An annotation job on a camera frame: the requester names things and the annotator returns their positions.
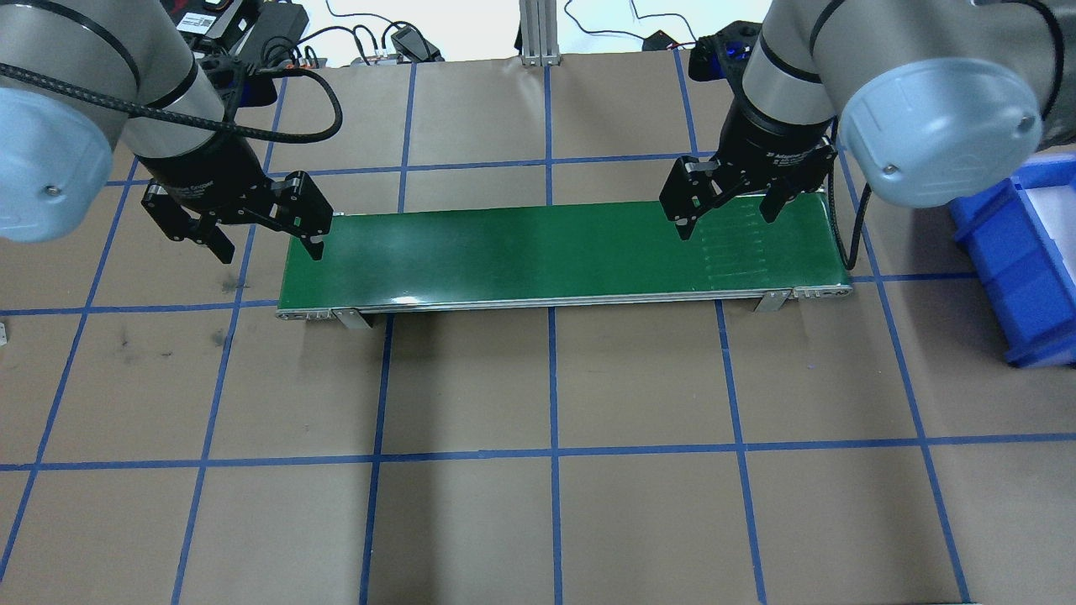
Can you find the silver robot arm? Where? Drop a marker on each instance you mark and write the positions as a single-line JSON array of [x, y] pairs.
[[76, 50], [925, 126]]

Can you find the small board with orange connectors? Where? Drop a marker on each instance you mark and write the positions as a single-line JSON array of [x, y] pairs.
[[313, 60]]

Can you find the black computer box with label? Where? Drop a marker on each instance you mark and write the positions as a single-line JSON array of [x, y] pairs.
[[227, 17]]

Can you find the large black power adapter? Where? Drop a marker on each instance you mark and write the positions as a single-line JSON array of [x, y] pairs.
[[282, 29]]

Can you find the small black power adapter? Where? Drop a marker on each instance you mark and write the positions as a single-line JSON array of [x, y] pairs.
[[414, 42], [660, 40]]

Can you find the green belt conveyor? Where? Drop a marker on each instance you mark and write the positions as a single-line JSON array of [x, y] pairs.
[[546, 252]]

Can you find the blue plastic bin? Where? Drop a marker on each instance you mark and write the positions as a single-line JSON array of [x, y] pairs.
[[1009, 277]]

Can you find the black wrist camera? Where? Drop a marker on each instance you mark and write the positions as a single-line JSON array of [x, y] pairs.
[[714, 59], [252, 84]]

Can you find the aluminium profile post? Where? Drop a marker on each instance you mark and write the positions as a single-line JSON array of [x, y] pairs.
[[538, 34]]

